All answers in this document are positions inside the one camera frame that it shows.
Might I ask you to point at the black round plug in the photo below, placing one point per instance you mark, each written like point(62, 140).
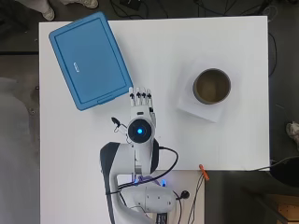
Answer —
point(185, 194)

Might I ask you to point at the brown round tub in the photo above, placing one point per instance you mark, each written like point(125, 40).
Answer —
point(211, 87)

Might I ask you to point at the black power adapter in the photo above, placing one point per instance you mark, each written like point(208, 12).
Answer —
point(129, 3)

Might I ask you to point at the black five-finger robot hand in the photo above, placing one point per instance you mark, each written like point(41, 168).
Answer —
point(141, 107)

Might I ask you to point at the orange clip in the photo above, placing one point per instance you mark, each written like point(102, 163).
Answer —
point(204, 172)

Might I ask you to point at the blue box lid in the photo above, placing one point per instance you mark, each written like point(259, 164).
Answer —
point(90, 59)

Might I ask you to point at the person's shoe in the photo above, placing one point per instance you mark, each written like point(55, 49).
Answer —
point(49, 14)
point(293, 130)
point(88, 3)

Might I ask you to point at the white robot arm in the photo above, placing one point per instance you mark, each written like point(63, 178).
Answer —
point(141, 199)

